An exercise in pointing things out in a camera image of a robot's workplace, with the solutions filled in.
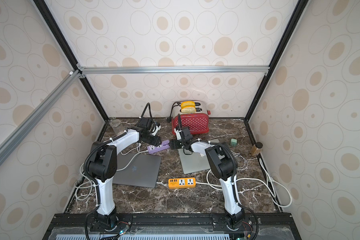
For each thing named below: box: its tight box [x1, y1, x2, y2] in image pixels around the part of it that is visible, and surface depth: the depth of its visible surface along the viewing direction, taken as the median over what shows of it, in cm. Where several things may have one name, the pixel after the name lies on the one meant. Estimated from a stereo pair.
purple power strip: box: [147, 140, 171, 154], surface depth 102 cm
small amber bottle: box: [250, 142, 263, 156], surface depth 95 cm
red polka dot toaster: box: [171, 101, 211, 135], surface depth 105 cm
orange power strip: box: [168, 177, 197, 189], surface depth 86 cm
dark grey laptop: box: [112, 151, 162, 188], surface depth 96 cm
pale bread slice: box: [181, 106, 196, 113], surface depth 100 cm
